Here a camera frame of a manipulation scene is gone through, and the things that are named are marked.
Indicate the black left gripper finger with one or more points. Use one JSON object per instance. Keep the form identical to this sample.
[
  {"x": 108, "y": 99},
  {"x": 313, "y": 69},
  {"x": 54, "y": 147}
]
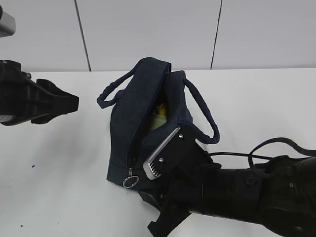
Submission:
[
  {"x": 54, "y": 101},
  {"x": 42, "y": 118}
]

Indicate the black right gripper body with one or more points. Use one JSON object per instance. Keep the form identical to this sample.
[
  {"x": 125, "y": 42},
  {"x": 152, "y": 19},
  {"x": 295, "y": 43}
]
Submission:
[{"x": 180, "y": 186}]

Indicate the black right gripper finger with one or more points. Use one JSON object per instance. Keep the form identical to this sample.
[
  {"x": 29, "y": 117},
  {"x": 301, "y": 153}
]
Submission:
[{"x": 171, "y": 216}]

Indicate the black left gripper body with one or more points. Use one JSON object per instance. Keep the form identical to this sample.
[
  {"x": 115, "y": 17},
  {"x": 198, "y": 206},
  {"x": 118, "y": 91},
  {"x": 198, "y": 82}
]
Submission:
[{"x": 28, "y": 102}]

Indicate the green lid glass food container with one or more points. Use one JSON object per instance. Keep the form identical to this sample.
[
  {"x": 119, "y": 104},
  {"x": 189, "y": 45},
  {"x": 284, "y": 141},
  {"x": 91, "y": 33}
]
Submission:
[{"x": 157, "y": 121}]

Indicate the dark navy fabric lunch bag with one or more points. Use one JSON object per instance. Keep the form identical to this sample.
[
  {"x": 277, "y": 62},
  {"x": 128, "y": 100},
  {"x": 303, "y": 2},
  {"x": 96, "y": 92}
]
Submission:
[{"x": 148, "y": 103}]

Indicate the yellow pear-shaped gourd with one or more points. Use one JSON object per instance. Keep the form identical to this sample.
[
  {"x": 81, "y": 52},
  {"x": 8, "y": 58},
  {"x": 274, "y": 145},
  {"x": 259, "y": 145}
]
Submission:
[{"x": 162, "y": 109}]

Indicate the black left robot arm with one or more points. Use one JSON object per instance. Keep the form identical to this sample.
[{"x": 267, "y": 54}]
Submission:
[{"x": 11, "y": 82}]

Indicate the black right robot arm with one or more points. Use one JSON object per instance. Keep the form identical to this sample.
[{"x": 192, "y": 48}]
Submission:
[{"x": 284, "y": 202}]

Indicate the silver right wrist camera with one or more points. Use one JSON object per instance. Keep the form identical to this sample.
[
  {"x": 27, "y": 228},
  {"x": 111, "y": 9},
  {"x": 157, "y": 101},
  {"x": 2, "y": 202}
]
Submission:
[{"x": 178, "y": 149}]

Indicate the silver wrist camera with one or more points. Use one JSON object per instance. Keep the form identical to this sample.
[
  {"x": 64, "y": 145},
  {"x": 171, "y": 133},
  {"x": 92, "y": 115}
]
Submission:
[
  {"x": 7, "y": 24},
  {"x": 178, "y": 149}
]

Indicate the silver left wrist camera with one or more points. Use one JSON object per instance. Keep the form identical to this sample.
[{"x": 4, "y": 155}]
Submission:
[{"x": 7, "y": 24}]

